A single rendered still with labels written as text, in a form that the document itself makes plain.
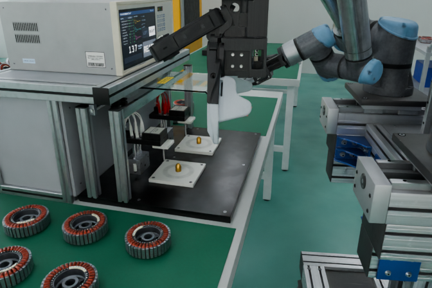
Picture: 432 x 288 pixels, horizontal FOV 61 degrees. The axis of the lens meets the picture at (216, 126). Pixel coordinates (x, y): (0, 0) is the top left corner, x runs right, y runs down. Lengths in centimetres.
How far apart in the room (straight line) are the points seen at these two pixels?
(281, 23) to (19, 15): 543
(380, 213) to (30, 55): 105
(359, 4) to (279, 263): 142
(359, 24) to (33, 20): 92
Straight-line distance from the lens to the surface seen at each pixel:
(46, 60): 123
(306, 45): 116
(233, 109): 49
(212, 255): 94
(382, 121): 129
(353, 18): 108
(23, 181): 129
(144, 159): 127
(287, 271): 204
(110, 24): 109
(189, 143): 145
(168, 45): 52
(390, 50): 126
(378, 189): 80
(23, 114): 118
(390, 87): 126
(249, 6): 51
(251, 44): 50
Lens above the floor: 135
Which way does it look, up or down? 21 degrees down
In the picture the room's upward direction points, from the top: straight up
